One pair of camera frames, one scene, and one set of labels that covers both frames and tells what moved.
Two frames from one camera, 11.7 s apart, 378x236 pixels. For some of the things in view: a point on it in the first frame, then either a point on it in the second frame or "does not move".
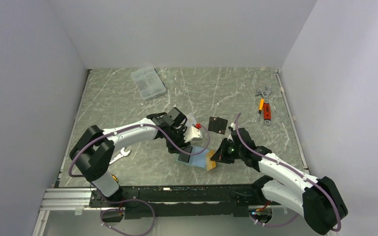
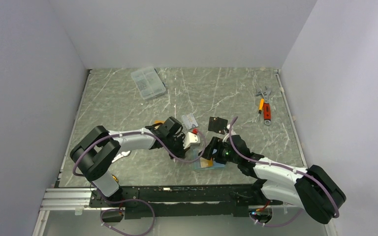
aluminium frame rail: [60, 199] does not move
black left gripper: [181, 144] to [180, 152]
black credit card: [217, 125] does not move
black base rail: [204, 201] does not move
